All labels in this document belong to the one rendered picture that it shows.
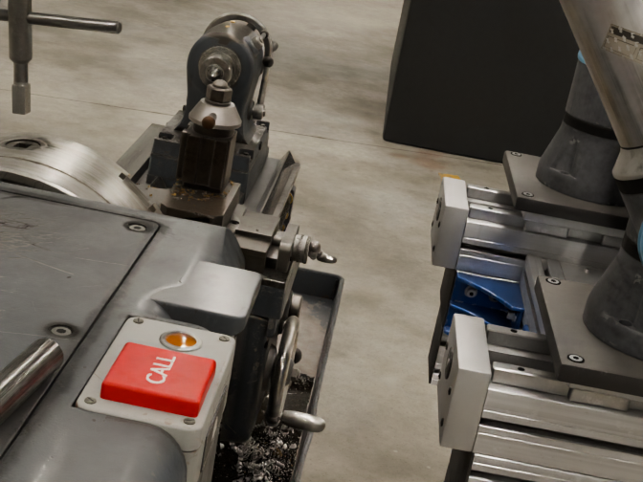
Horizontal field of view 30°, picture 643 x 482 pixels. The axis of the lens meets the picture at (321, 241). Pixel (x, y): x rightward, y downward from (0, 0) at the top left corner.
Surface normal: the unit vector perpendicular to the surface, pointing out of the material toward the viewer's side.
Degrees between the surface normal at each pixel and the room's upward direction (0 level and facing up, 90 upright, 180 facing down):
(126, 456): 0
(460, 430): 90
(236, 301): 0
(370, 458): 0
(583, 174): 72
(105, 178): 27
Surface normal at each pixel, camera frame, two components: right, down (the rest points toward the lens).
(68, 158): 0.36, -0.87
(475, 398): -0.07, 0.35
